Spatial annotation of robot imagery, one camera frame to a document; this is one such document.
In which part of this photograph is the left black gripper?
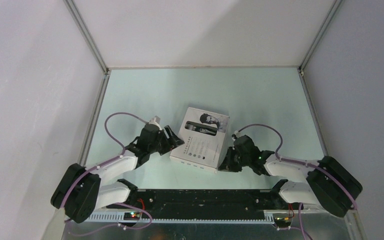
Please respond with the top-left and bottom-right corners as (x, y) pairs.
(148, 125), (184, 156)

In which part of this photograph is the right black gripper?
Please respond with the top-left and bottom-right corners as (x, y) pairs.
(217, 146), (251, 173)

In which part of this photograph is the white box with black tray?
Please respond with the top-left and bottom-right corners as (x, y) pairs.
(169, 107), (230, 173)

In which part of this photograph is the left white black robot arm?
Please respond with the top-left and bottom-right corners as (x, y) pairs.
(50, 123), (185, 224)

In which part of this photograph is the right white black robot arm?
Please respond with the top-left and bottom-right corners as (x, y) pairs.
(218, 135), (363, 218)

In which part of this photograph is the right controller board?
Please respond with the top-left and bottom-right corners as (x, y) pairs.
(274, 216), (294, 229)

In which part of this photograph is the controller board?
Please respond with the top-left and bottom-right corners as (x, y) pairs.
(274, 216), (294, 229)
(123, 211), (142, 221)

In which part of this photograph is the left controller board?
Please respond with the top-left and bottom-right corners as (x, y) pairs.
(123, 211), (142, 221)

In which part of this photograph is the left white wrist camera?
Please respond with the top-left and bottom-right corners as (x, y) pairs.
(148, 115), (163, 131)

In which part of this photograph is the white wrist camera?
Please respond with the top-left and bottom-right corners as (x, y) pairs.
(148, 115), (163, 131)
(231, 130), (242, 141)

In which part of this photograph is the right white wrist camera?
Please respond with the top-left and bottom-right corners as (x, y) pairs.
(231, 130), (242, 141)

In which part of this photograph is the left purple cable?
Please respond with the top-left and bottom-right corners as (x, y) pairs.
(59, 112), (154, 238)

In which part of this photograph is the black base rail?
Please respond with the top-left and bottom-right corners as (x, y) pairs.
(126, 189), (299, 221)

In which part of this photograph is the left aluminium corner post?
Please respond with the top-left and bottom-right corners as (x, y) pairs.
(63, 0), (109, 75)

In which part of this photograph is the aluminium corner post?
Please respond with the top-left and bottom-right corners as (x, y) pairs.
(298, 0), (344, 73)
(63, 0), (109, 75)

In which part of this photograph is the right aluminium corner post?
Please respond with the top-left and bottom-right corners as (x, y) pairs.
(298, 0), (344, 73)

